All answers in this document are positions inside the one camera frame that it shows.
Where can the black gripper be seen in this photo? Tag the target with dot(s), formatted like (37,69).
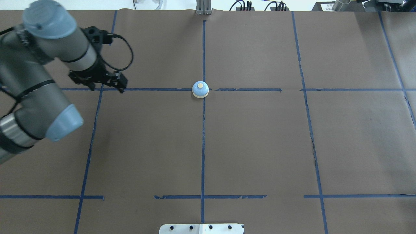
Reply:
(92,73)

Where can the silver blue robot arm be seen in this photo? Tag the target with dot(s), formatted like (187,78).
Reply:
(41,109)

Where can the blue tape line crosswise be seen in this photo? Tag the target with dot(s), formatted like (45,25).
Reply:
(279,89)

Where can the blue tape line lengthwise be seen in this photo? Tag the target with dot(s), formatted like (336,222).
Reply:
(203,124)

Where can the brown paper table cover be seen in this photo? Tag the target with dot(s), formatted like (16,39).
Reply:
(289,162)

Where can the silver metal cylinder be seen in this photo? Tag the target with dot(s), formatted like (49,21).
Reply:
(340,5)

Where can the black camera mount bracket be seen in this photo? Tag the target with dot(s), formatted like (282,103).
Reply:
(97,37)

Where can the aluminium frame post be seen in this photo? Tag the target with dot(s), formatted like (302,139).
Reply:
(203,7)

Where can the white pedestal base plate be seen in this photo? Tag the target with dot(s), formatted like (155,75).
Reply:
(215,228)

